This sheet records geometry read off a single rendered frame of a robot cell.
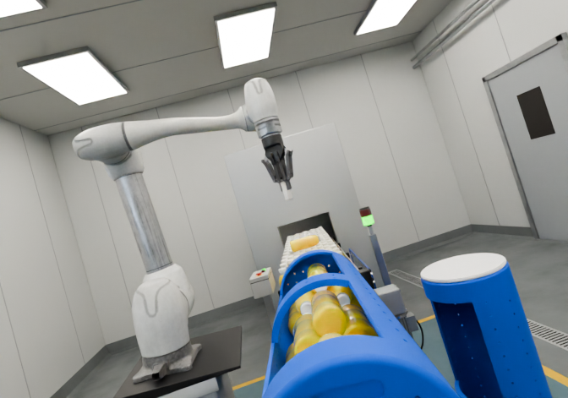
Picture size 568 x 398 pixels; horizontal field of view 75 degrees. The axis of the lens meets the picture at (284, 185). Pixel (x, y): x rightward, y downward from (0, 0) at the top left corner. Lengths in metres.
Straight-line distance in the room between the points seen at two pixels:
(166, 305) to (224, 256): 4.66
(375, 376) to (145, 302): 0.91
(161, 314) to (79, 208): 5.17
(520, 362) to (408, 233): 5.10
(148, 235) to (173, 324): 0.36
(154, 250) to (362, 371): 1.10
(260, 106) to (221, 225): 4.66
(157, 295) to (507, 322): 1.09
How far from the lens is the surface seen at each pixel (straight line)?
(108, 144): 1.35
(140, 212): 1.47
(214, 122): 1.43
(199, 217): 5.90
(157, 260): 1.47
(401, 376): 0.51
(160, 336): 1.29
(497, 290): 1.36
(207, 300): 6.04
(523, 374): 1.47
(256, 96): 1.31
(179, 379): 1.25
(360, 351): 0.50
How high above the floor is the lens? 1.43
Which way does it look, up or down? 2 degrees up
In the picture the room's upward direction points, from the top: 17 degrees counter-clockwise
